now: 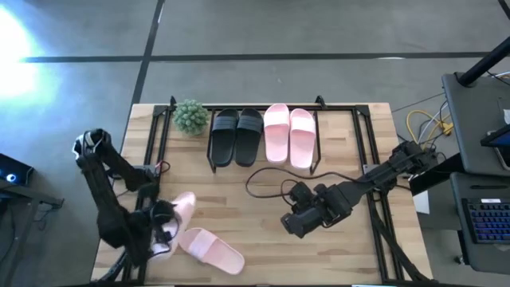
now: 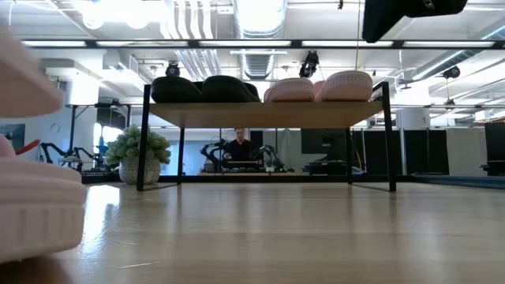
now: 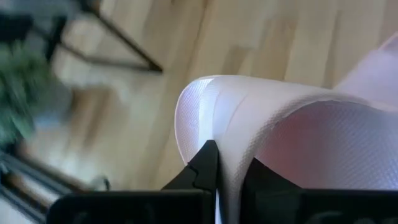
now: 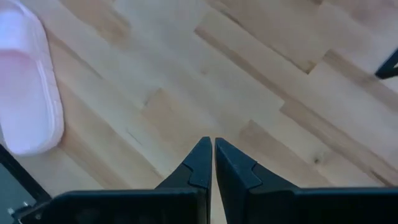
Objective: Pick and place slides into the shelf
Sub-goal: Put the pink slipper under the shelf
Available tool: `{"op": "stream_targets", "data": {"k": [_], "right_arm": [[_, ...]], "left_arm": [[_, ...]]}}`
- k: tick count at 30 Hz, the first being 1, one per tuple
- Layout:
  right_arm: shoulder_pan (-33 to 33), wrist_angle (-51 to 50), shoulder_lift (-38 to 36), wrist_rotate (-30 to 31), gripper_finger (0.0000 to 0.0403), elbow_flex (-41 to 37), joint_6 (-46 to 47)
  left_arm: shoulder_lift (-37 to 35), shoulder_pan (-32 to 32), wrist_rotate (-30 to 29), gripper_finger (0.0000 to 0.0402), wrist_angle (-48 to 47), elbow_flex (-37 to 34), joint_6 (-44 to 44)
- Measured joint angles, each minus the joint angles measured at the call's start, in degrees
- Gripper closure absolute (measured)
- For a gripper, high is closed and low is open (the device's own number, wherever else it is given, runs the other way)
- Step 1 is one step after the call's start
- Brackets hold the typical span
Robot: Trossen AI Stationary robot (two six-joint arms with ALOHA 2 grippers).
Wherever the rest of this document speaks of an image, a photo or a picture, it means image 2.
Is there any black slide sandal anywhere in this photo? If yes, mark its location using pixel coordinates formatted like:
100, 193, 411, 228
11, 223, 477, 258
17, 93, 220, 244
200, 75, 262, 104
150, 76, 204, 104

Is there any pink slide sandal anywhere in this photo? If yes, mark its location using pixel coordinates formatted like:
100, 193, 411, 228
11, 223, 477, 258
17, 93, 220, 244
0, 133, 89, 264
314, 70, 374, 103
263, 77, 317, 104
0, 23, 65, 119

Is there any person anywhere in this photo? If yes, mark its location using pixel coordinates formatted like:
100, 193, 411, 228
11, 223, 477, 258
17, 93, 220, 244
223, 127, 258, 163

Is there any black-framed light bar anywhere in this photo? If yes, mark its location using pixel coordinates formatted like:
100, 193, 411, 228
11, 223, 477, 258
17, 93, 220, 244
21, 38, 505, 50

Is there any green potted plant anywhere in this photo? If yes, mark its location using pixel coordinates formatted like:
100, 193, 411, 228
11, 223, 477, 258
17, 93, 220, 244
103, 125, 173, 186

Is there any black room divider panel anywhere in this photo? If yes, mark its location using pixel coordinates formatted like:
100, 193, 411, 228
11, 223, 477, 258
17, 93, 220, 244
352, 128, 451, 176

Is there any red curved object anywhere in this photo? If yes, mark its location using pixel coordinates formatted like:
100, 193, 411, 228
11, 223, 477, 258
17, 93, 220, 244
14, 138, 42, 156

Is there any wooden shelf with black frame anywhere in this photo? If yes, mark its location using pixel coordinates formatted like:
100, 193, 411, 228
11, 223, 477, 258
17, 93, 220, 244
136, 80, 398, 193

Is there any black aluminium table frame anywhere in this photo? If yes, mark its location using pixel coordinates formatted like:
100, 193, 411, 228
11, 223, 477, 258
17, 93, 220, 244
80, 174, 415, 185

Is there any silver ceiling ventilation duct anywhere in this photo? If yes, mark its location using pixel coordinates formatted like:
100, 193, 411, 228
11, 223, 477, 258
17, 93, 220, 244
231, 0, 290, 80

